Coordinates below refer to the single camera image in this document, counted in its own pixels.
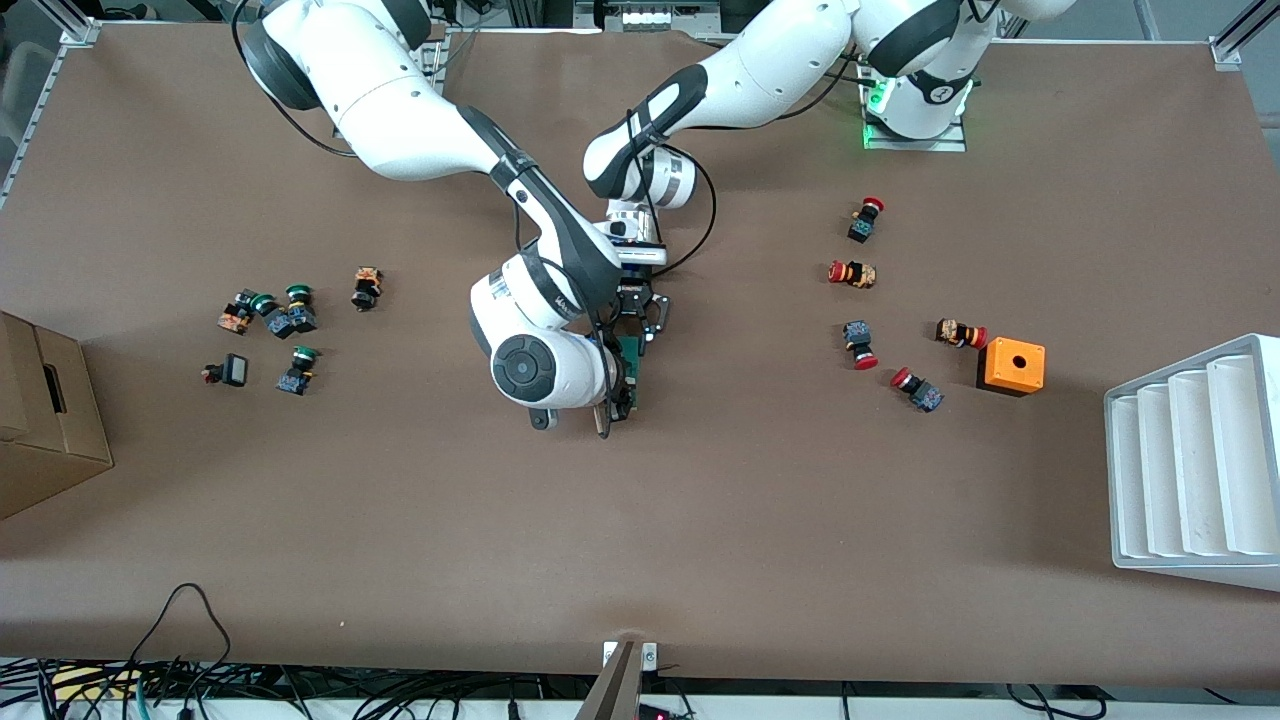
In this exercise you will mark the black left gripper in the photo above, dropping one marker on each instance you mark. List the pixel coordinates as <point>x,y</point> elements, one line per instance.
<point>637,296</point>

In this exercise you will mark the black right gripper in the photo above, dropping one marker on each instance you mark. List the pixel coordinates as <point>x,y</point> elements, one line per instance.
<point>612,398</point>

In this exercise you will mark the green load switch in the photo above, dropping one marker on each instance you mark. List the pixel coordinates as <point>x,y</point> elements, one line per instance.
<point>631,365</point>

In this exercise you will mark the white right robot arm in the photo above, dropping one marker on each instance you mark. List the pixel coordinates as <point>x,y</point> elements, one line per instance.
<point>400,110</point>

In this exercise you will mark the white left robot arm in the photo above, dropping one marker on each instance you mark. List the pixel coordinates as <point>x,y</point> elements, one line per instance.
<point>760,80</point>

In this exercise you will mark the red button orange contact block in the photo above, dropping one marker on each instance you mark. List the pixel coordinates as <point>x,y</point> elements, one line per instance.
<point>855,274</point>
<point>958,332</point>

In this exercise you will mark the red button blue contact block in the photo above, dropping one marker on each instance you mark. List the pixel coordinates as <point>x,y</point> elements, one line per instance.
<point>920,390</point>
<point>858,338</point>
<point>863,225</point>

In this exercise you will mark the brown support beam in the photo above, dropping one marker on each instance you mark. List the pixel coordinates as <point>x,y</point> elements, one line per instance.
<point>612,690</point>

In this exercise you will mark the white electronic device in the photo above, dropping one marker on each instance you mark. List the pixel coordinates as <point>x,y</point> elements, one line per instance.
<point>645,17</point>

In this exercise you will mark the green button blue contact block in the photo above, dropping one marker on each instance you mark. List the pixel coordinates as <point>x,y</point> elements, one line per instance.
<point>295,380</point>
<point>303,318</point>
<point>282,324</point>

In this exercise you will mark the white ridged plastic tray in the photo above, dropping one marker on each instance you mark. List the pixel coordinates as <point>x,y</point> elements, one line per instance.
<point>1190,460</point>

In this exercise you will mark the brown cardboard box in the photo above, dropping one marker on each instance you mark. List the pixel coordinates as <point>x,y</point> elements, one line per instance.
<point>50,430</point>

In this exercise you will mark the yellow tag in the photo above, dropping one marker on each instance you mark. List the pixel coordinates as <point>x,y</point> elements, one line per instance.
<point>85,682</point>

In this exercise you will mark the silver metal bracket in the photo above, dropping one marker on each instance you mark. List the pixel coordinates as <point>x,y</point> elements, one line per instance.
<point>650,656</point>

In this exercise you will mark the aluminium left arm base plate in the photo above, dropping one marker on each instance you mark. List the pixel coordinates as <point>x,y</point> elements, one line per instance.
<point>915,143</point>

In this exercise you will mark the black selector switch red tip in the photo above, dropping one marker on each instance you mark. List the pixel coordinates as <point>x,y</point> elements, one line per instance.
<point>236,370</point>

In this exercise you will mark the orange button enclosure box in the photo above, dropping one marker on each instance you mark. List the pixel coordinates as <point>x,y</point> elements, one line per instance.
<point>1025,372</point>

